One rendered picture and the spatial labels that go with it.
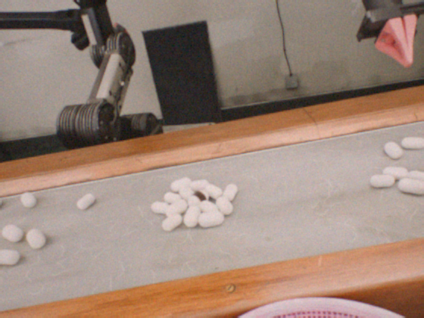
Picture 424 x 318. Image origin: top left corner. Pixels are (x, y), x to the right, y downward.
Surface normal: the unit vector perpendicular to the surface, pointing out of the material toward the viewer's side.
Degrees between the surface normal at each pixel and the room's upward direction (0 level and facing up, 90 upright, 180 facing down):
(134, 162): 45
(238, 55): 90
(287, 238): 0
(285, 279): 0
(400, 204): 0
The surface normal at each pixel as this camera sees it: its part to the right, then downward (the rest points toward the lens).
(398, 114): -0.07, -0.28
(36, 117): -0.02, 0.47
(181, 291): -0.17, -0.86
